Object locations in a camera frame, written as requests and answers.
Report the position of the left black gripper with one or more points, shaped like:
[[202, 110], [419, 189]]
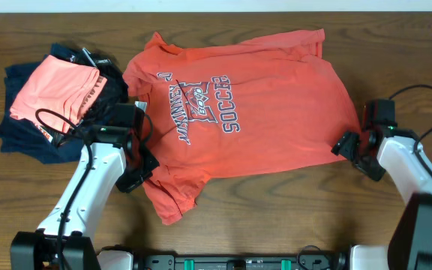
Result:
[[130, 183]]

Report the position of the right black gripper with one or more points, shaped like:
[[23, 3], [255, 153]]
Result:
[[344, 147]]

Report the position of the red soccer t-shirt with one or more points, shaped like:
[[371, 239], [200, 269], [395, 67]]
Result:
[[265, 105]]

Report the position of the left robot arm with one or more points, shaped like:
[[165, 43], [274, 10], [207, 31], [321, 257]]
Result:
[[113, 156]]

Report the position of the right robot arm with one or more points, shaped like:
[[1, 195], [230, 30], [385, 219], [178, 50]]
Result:
[[384, 149]]

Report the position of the folded black garment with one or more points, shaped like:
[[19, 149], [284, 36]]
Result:
[[114, 91]]

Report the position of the folded pink shirt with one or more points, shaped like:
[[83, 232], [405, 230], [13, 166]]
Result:
[[60, 86]]

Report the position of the folded navy garment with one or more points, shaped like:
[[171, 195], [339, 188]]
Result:
[[24, 136]]

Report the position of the black mounting rail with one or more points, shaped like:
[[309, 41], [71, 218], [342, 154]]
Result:
[[309, 258]]

